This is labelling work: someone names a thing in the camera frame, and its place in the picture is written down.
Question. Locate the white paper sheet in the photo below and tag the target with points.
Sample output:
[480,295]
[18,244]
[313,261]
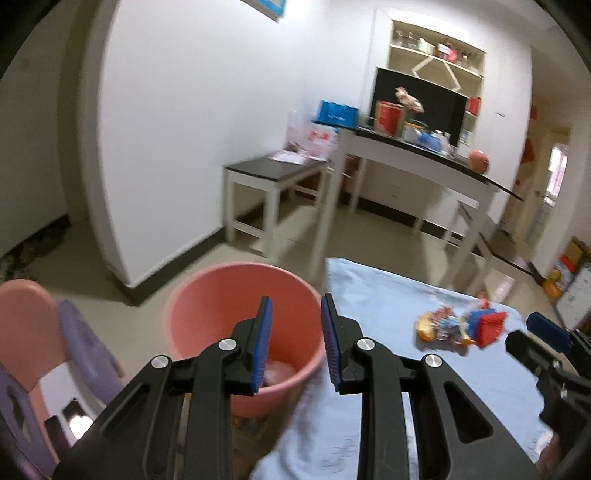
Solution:
[286,157]

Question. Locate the clear plastic bag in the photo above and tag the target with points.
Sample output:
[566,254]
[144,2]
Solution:
[295,129]

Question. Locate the purple plastic chair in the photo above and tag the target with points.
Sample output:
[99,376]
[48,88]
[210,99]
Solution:
[83,350]

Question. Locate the pink plastic bag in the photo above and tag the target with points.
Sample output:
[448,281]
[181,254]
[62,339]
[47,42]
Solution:
[321,141]

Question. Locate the brown cardboard box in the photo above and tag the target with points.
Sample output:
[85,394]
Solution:
[579,251]

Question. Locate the white table with glass top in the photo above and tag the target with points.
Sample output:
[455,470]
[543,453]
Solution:
[415,159]

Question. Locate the blue shopping bag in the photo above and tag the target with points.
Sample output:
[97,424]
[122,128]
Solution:
[337,113]

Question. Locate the pink flower bouquet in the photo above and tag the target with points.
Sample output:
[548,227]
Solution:
[408,98]

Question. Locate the black monitor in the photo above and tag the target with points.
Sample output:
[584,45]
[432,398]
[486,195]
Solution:
[434,101]

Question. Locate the red foam net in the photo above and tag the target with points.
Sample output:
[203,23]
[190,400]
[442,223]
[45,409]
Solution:
[491,330]

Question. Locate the row of shelf jars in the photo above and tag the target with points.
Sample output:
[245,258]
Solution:
[434,46]

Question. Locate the orange and white wrapper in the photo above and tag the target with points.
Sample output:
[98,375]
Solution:
[485,304]

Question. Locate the orange ball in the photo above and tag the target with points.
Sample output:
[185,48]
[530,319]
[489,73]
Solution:
[479,160]

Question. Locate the pink plastic bucket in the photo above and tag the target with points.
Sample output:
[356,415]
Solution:
[207,314]

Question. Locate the light blue cloth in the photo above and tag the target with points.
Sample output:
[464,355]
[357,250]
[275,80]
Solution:
[415,383]

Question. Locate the grey framed drawing board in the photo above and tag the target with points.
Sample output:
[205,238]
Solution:
[577,300]

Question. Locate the cream wall shelf cabinet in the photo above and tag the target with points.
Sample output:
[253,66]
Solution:
[415,60]

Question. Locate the pile of shoes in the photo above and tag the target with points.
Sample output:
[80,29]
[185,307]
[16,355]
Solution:
[27,251]

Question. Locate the white plastic bag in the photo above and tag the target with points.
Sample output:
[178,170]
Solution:
[277,371]

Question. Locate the small red box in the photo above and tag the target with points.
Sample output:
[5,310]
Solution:
[473,106]

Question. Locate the yellow and white can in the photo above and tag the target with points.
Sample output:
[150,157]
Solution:
[411,131]

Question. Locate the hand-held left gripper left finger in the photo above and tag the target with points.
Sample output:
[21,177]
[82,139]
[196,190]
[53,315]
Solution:
[261,346]

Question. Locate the red gift box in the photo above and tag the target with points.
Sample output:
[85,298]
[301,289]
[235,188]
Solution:
[388,117]

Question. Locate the white bench with dark top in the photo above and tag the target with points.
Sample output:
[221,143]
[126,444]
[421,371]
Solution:
[263,168]
[503,258]

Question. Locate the colourful printed box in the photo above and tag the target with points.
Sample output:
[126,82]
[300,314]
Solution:
[561,277]

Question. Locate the blue foam net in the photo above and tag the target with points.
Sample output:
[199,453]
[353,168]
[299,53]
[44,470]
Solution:
[475,316]

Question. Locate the colourful trash pile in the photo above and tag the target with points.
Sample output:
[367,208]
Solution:
[438,323]

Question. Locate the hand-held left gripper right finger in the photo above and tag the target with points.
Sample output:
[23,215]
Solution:
[330,346]

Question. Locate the black phone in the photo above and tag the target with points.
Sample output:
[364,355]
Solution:
[74,415]

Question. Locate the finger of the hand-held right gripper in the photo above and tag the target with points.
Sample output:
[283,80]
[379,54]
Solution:
[547,327]
[526,350]

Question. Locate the blue framed wall picture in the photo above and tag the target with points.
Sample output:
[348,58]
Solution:
[268,7]

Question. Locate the pink plastic chair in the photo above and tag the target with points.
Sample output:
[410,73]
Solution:
[27,318]

